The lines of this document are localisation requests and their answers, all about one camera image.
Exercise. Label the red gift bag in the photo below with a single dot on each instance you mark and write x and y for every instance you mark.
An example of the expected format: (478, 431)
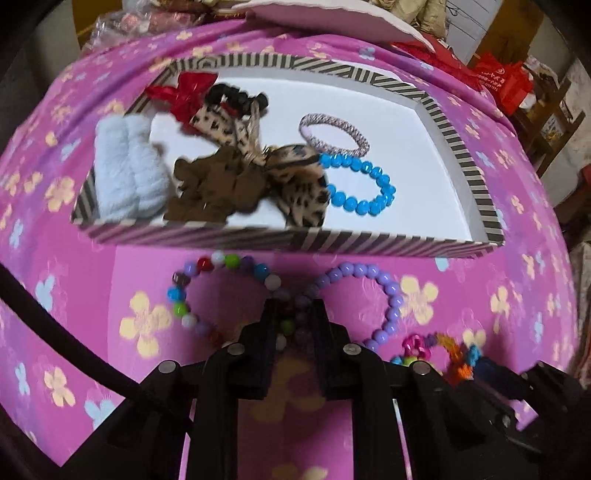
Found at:
(509, 84)

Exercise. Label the white pink pillow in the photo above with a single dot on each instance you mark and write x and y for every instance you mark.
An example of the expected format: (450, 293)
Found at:
(355, 19)

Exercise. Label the clear plastic bag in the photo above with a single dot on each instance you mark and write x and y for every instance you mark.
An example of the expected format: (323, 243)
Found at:
(141, 19)

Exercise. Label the wooden chair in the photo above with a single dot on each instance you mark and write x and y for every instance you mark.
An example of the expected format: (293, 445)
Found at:
(546, 127)

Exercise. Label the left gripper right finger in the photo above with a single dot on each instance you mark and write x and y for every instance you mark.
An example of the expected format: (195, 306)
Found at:
(346, 370)

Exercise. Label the beige floral blanket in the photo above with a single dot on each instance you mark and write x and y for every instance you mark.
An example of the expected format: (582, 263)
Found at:
(429, 14)

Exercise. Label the light blue fluffy scrunchie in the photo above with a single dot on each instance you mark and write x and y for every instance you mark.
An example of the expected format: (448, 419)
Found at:
(131, 179)

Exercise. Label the pink floral bedsheet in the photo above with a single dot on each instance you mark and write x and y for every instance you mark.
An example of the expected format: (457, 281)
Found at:
(518, 303)

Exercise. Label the black scrunchie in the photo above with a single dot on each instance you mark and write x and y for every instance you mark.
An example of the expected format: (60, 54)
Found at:
(236, 102)

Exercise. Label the brown scrunchie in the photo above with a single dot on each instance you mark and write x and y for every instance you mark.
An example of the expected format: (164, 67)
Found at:
(214, 187)

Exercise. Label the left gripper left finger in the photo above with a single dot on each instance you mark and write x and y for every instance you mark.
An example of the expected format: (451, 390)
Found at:
(243, 369)

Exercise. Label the red cushion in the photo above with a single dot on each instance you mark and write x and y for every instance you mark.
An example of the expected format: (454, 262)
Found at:
(441, 57)

